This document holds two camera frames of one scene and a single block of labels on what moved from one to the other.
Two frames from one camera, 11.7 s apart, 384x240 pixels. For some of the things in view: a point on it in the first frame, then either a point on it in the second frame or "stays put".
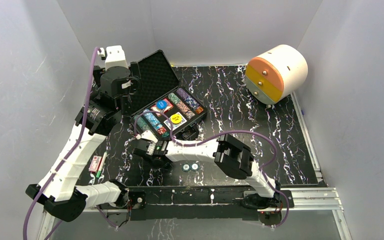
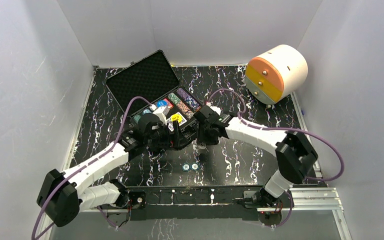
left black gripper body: [133, 84] → [173, 138]
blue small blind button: [161, 104] stays put
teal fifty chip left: [185, 167] stays put
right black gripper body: [157, 165] → [205, 135]
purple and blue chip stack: [189, 101] stays put
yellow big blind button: [175, 118] stays put
